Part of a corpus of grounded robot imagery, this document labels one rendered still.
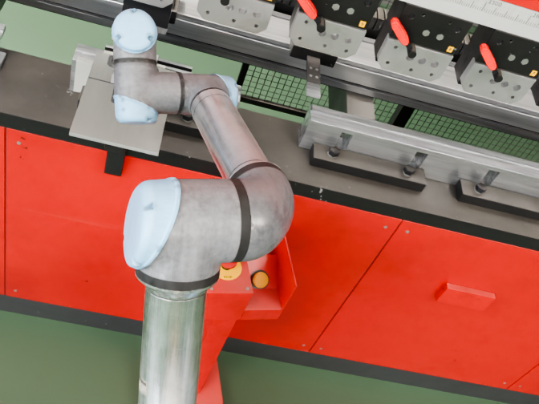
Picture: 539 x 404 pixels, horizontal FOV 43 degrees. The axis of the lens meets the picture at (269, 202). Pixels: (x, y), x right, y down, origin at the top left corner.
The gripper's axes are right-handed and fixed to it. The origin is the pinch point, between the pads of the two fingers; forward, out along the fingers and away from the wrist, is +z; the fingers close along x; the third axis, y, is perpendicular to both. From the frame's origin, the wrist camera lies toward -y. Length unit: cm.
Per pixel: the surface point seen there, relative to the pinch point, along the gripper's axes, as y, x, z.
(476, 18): 25, -65, -24
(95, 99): -8.2, 6.1, -6.1
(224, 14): 14.6, -15.6, -13.2
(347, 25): 18.3, -40.8, -16.8
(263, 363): -73, -60, 70
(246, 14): 15.4, -20.1, -14.2
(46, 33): 33, 46, 161
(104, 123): -13.0, 2.8, -10.1
